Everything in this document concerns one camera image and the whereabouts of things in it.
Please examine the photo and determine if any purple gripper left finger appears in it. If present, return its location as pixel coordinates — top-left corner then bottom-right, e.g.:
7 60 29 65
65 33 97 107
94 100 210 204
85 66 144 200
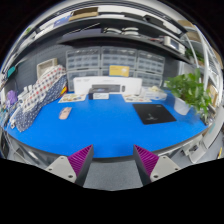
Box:
46 145 94 186

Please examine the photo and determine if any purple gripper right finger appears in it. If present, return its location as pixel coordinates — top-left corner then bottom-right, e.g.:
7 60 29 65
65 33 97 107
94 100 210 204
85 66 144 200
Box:
133 145 180 185

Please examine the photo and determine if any black mouse pad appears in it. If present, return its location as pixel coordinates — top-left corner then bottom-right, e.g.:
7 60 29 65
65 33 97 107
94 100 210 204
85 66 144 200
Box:
133 104 175 125

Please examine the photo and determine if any pink computer mouse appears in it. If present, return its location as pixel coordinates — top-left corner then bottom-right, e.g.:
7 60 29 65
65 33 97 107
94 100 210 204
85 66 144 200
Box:
59 107 72 120

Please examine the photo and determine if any blue table mat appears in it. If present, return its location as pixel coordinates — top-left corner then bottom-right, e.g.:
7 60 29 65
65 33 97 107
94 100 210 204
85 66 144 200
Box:
7 95 206 158

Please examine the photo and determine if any illustrated leaflet left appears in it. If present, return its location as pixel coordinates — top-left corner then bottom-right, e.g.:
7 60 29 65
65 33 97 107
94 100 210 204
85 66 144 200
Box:
59 94 86 103

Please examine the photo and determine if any illustrated leaflet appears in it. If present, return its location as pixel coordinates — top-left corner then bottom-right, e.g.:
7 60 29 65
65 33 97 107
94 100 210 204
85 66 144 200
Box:
122 94 151 103
59 94 86 103

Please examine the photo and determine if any illustrated leaflet right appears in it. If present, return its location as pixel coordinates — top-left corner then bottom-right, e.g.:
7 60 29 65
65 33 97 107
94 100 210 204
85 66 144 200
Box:
122 94 151 103

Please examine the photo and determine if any small white label box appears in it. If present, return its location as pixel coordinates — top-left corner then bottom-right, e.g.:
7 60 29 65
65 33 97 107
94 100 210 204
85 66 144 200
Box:
93 93 109 100

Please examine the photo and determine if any white plastic bag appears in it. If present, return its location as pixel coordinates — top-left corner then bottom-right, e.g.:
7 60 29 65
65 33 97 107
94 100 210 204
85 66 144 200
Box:
143 86 167 100

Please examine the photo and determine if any green potted plant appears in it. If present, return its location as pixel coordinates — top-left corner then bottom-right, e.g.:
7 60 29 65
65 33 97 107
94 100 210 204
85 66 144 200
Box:
165 68 211 121

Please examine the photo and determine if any white long box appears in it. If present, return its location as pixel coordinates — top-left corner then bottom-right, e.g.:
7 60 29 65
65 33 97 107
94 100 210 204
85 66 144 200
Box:
73 76 142 94

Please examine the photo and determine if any patterned fabric pile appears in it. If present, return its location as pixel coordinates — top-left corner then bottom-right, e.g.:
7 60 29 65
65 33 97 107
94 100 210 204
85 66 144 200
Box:
15 65 67 132

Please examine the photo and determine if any purple object at left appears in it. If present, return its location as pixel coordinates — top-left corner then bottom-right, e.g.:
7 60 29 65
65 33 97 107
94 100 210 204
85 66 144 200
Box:
7 90 18 106

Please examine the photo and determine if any grey drawer cabinet right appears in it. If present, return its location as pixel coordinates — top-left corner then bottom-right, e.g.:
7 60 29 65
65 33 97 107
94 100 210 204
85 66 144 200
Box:
136 51 165 87

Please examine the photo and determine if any grey drawer cabinet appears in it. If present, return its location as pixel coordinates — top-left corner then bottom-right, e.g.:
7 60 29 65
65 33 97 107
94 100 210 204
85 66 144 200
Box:
136 51 165 87
66 47 100 91
101 46 137 77

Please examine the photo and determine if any yellow card box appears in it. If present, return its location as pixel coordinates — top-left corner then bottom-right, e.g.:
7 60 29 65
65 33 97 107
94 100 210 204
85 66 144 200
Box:
109 65 129 77

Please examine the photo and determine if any beige framed box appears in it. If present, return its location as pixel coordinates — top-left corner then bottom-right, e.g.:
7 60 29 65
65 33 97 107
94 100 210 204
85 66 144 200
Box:
37 58 57 78

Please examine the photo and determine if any grey drawer cabinet left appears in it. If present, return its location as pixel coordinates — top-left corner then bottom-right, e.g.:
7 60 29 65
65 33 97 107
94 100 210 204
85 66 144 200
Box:
66 47 100 91

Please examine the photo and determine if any grey drawer cabinet middle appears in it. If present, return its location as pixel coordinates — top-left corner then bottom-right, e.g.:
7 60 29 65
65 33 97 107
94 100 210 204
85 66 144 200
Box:
101 46 137 77

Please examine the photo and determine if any white appliance on shelf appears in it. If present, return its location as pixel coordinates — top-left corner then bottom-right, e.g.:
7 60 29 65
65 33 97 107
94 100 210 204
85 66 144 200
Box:
164 36 185 54

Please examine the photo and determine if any cardboard box top shelf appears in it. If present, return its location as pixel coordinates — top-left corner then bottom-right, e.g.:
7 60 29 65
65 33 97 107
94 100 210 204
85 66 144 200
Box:
69 7 98 21

